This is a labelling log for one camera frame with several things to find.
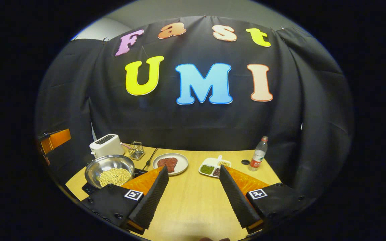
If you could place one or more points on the round white plate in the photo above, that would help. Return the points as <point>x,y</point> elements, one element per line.
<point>181,162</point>

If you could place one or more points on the small heap of soybeans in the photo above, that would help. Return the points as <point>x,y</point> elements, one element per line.
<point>223,163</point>

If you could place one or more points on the dark red beans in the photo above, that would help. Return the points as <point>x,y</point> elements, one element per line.
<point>216,172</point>

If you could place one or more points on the red meat slices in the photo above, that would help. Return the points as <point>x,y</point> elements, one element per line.
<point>168,164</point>

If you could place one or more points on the white toaster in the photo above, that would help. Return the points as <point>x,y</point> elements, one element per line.
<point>107,147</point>

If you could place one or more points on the black induction cooktop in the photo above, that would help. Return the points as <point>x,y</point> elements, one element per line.
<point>141,172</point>

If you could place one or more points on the clear water bottle red label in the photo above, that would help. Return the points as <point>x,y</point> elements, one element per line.
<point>257,157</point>

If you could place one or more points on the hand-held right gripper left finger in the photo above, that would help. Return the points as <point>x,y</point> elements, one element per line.
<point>152,197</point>

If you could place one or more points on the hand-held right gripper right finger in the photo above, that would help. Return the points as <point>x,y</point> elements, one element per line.
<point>236,197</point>

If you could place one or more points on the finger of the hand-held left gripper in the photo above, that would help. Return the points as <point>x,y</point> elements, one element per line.
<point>59,139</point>

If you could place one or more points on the pink stick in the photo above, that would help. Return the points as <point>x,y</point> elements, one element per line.
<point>126,146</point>

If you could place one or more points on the white divided dish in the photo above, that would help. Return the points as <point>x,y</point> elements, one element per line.
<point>209,161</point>

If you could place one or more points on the heap of soybeans in pot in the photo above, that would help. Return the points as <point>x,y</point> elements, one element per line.
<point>114,176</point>

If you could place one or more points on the green mung beans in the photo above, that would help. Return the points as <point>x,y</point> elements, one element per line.
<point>207,169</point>

